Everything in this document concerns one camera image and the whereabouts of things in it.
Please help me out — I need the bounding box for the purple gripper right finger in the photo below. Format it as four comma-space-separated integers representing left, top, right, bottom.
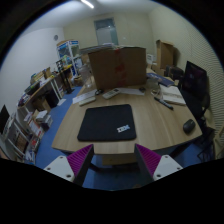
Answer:
134, 144, 182, 184

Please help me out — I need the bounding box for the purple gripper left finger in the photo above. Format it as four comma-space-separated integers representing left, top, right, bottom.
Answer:
44, 144, 94, 186

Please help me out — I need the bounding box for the black computer mouse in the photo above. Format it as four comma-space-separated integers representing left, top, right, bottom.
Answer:
183, 119, 195, 134

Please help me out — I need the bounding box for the black IBM mouse pad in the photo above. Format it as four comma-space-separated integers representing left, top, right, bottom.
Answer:
77, 104, 136, 142

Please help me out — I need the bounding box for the white bookshelf with books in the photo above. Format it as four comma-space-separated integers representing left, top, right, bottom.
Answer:
3, 112, 44, 165

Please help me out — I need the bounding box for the black marker pen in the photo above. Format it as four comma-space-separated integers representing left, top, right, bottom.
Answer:
154, 97, 174, 110

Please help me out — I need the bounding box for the white keyboard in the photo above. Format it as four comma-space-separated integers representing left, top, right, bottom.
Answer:
72, 90, 96, 104

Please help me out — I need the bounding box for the open white book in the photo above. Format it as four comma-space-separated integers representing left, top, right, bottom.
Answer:
160, 85, 186, 105

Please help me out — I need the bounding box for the wooden side desk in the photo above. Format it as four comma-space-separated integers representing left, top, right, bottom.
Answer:
18, 76, 62, 109

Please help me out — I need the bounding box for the white paper sheet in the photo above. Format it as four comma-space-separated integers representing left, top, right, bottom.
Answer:
118, 88, 145, 96

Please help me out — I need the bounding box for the white remote control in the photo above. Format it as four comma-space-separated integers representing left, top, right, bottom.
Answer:
103, 88, 120, 99

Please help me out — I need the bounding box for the blue folder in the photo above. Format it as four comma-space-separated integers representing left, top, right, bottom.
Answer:
147, 73, 174, 87

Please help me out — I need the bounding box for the black monitor screen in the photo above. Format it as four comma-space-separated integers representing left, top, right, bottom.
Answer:
182, 61, 207, 100

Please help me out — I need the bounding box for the large brown cardboard box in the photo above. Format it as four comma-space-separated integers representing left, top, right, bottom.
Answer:
89, 47, 146, 90

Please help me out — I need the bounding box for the glass door display fridge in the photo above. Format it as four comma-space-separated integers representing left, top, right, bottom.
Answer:
57, 40, 82, 77

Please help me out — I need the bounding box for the tall cardboard box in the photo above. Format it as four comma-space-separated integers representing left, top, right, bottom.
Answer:
156, 40, 174, 69

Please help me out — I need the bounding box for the grey door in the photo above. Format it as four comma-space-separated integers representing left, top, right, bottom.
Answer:
94, 18, 118, 45

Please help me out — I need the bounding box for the ceiling light tube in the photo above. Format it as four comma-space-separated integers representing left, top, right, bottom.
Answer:
81, 0, 94, 9

